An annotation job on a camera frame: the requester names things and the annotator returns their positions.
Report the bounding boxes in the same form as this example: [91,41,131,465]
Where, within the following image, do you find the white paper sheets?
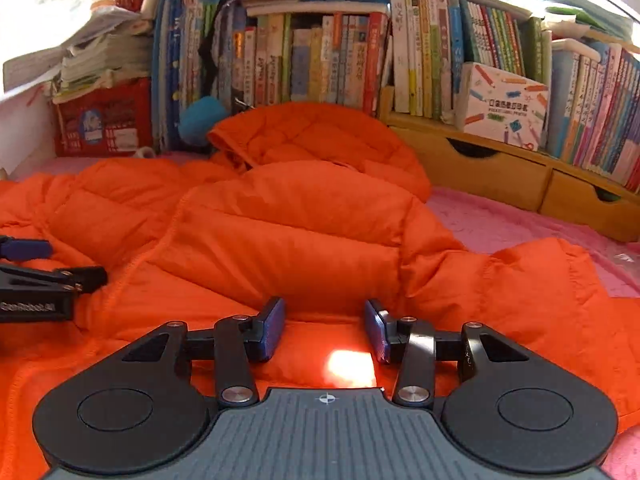
[2,42,63,101]

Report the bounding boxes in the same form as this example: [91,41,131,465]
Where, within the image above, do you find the row of slim colourful books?
[390,0,640,188]

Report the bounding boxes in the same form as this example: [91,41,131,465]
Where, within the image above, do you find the blue plush ball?
[179,96,227,147]

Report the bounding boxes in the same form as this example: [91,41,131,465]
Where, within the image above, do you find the black strap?
[199,2,238,108]

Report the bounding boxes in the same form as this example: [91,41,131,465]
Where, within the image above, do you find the wooden desk organizer with drawers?
[377,85,640,243]

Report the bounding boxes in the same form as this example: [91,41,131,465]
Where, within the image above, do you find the orange down jacket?
[0,101,640,480]

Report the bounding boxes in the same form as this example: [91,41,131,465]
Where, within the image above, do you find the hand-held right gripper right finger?
[363,298,532,408]

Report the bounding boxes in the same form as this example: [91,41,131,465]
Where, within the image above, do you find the white pencil-print box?
[454,61,551,152]

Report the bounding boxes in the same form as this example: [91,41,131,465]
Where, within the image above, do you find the red plastic crate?
[52,77,156,157]

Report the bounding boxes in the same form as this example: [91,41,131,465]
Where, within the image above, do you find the stack of paper workbooks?
[52,7,153,103]

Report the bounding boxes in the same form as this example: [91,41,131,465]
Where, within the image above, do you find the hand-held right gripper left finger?
[120,296,287,407]

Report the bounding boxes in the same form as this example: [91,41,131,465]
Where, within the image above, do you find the clear plastic bag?
[607,252,640,283]

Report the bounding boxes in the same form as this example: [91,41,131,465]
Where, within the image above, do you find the pink rabbit-print mat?
[0,152,640,480]

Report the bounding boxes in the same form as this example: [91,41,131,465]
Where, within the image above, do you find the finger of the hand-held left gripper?
[0,266,109,295]
[0,236,54,262]

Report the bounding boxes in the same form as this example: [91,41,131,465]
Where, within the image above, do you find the row of tall blue books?
[151,0,218,153]

